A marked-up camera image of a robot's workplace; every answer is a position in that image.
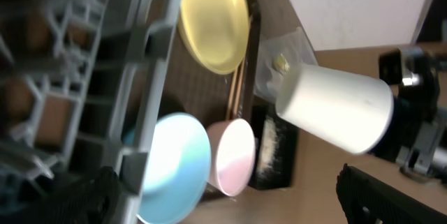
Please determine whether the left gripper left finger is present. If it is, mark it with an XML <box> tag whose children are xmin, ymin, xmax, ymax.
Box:
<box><xmin>1</xmin><ymin>167</ymin><xmax>121</xmax><ymax>224</ymax></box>

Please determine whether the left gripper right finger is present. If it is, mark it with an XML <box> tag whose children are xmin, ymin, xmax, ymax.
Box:
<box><xmin>336</xmin><ymin>164</ymin><xmax>446</xmax><ymax>224</ymax></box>

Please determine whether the white plastic cup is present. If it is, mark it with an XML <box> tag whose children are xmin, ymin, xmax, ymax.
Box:
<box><xmin>275</xmin><ymin>64</ymin><xmax>394</xmax><ymax>155</ymax></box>

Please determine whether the light blue bowl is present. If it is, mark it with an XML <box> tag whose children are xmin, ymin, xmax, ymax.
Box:
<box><xmin>137</xmin><ymin>112</ymin><xmax>211</xmax><ymax>223</ymax></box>

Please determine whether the green yellow snack wrapper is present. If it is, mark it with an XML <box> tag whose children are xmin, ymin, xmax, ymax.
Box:
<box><xmin>272</xmin><ymin>54</ymin><xmax>290</xmax><ymax>75</ymax></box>

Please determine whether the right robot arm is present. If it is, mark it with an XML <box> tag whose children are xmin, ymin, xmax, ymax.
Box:
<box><xmin>369</xmin><ymin>47</ymin><xmax>446</xmax><ymax>186</ymax></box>

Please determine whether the pile of rice waste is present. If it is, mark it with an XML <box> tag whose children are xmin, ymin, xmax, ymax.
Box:
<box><xmin>257</xmin><ymin>117</ymin><xmax>278</xmax><ymax>179</ymax></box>

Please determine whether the clear plastic waste bin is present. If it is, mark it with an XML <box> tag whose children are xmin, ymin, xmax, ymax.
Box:
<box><xmin>254</xmin><ymin>27</ymin><xmax>318</xmax><ymax>103</ymax></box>

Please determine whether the black rectangular tray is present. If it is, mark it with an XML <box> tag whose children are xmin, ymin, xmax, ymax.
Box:
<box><xmin>249</xmin><ymin>105</ymin><xmax>299</xmax><ymax>191</ymax></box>

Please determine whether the grey plastic dish rack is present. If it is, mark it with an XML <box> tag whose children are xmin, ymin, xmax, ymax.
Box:
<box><xmin>1</xmin><ymin>0</ymin><xmax>181</xmax><ymax>223</ymax></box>

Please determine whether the dark brown serving tray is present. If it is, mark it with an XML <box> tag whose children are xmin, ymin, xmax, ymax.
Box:
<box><xmin>159</xmin><ymin>0</ymin><xmax>261</xmax><ymax>127</ymax></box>

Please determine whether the left wooden chopstick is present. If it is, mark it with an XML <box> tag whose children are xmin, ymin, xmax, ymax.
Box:
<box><xmin>225</xmin><ymin>66</ymin><xmax>240</xmax><ymax>120</ymax></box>

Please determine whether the wooden chopstick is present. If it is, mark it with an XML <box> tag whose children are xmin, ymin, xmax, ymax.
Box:
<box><xmin>232</xmin><ymin>14</ymin><xmax>253</xmax><ymax>119</ymax></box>
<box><xmin>225</xmin><ymin>66</ymin><xmax>240</xmax><ymax>120</ymax></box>

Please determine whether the right wooden chopstick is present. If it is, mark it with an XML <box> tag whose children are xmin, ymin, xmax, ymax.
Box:
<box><xmin>232</xmin><ymin>14</ymin><xmax>253</xmax><ymax>119</ymax></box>

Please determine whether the yellow round plate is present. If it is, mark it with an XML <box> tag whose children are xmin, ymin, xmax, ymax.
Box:
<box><xmin>178</xmin><ymin>0</ymin><xmax>250</xmax><ymax>75</ymax></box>

